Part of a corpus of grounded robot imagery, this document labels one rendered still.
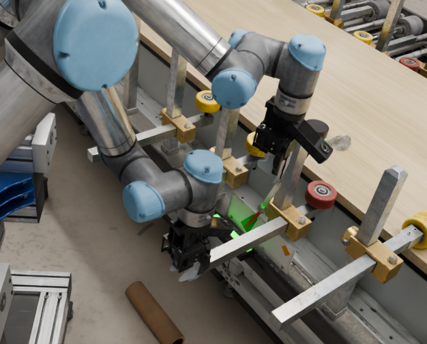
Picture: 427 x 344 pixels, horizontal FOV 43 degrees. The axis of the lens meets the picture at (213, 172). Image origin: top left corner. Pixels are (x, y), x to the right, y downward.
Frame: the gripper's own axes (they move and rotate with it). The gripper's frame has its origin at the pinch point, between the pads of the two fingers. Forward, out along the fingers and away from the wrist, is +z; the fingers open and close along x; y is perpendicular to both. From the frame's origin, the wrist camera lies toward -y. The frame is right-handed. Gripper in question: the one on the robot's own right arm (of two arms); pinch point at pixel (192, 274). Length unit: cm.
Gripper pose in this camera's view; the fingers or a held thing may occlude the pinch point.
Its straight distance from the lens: 128.0
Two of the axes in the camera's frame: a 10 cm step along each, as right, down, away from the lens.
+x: 6.0, 5.7, -5.6
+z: -1.5, 7.6, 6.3
